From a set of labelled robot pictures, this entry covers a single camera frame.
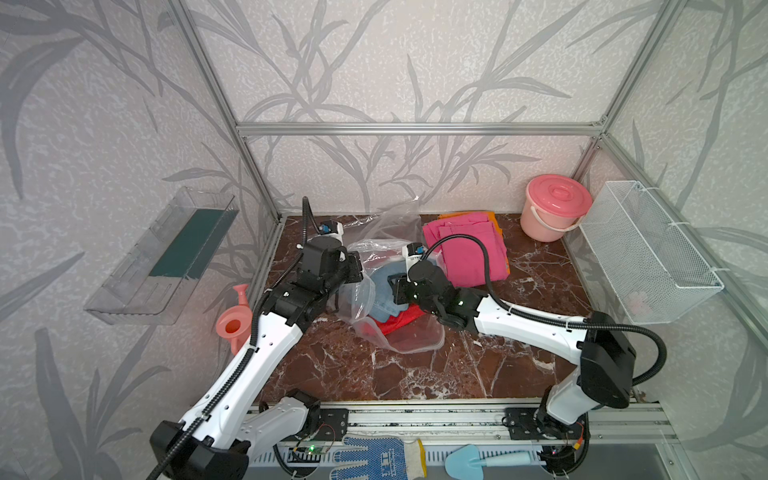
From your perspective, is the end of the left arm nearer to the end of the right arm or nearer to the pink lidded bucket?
the end of the right arm

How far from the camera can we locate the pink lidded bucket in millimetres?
1011

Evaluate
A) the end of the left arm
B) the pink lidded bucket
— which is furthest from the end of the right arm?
the pink lidded bucket
